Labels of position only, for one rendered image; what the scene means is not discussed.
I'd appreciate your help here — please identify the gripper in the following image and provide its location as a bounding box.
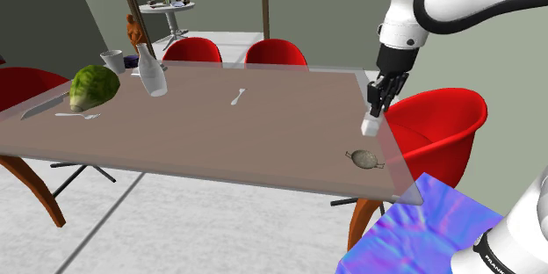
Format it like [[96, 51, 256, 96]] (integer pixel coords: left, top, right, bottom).
[[366, 43, 421, 119]]

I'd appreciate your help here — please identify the white cube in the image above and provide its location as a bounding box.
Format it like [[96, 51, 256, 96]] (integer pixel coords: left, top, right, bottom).
[[360, 112, 383, 138]]

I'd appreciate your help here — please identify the red chair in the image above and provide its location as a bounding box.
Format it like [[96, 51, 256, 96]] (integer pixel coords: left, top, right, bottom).
[[243, 38, 309, 68], [329, 87, 488, 217], [0, 66, 118, 199], [162, 36, 224, 64]]

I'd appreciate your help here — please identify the brown table with wooden legs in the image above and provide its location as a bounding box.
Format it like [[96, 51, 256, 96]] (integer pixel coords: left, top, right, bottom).
[[0, 60, 425, 253]]

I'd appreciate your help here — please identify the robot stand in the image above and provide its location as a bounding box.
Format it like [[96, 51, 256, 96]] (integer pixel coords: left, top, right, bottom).
[[335, 171, 505, 274]]

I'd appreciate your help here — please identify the white spoon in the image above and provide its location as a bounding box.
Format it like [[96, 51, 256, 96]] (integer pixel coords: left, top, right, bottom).
[[230, 87, 248, 107]]

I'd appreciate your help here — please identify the round white side table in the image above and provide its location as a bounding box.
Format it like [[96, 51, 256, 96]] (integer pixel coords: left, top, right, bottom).
[[138, 0, 196, 52]]

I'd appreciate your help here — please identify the clear glass bottle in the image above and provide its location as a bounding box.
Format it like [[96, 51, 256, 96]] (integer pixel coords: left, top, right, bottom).
[[135, 42, 169, 98]]

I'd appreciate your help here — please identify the orange figure statue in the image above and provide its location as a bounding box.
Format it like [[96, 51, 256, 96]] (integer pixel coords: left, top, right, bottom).
[[125, 13, 149, 54]]

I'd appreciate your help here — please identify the white cup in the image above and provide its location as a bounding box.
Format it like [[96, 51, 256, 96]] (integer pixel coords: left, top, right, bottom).
[[99, 49, 126, 76]]

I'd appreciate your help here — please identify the green lettuce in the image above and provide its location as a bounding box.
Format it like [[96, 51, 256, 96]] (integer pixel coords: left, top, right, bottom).
[[68, 64, 122, 114]]

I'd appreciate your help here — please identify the white fork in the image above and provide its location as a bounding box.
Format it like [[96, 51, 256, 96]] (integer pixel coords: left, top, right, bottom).
[[54, 112, 103, 121]]

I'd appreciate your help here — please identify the grey kitchen knife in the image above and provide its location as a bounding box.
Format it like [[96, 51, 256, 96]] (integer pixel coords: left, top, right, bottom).
[[19, 91, 71, 121]]

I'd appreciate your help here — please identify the grey round pot with handles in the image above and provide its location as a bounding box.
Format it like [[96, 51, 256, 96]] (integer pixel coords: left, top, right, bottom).
[[344, 148, 386, 170]]

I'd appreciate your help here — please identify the brown door frame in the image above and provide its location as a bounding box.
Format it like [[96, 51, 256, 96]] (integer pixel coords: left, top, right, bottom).
[[113, 0, 271, 58]]

